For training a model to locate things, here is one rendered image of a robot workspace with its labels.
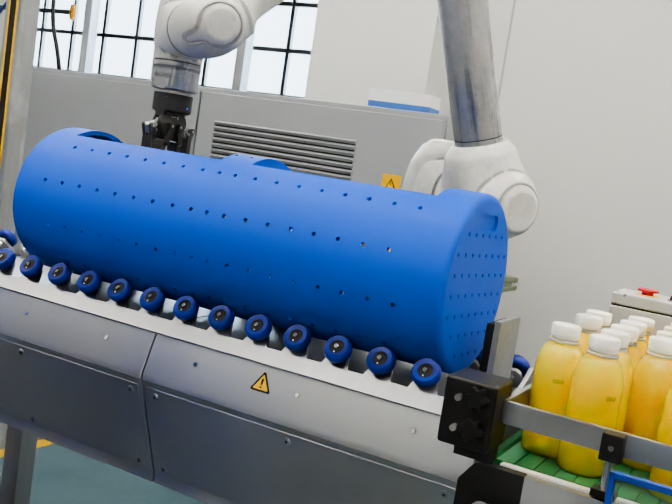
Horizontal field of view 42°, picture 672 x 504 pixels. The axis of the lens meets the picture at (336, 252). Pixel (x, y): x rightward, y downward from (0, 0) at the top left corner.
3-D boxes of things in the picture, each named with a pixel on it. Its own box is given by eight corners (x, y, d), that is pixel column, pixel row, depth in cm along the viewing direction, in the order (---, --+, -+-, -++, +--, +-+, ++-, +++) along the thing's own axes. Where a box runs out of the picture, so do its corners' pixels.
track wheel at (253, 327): (255, 316, 147) (250, 309, 146) (277, 322, 145) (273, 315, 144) (242, 338, 145) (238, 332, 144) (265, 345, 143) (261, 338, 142)
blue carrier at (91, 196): (106, 268, 191) (126, 137, 189) (489, 366, 151) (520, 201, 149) (0, 267, 166) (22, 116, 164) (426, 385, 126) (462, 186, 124)
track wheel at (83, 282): (89, 272, 165) (83, 266, 163) (107, 277, 163) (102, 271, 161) (76, 292, 163) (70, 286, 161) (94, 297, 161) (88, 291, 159)
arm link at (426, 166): (436, 233, 218) (457, 146, 216) (479, 246, 201) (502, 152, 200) (380, 221, 210) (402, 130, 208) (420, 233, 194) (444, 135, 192)
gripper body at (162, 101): (172, 93, 177) (166, 139, 178) (144, 87, 170) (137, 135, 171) (202, 97, 174) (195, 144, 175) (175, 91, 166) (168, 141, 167)
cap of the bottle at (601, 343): (581, 345, 116) (584, 332, 116) (606, 347, 117) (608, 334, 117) (599, 353, 112) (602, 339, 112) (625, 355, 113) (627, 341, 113)
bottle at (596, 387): (545, 459, 118) (567, 340, 117) (586, 460, 121) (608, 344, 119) (574, 479, 112) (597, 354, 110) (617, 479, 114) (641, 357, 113)
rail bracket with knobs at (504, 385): (457, 436, 123) (470, 364, 122) (507, 451, 120) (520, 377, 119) (430, 452, 115) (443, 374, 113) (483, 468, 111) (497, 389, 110)
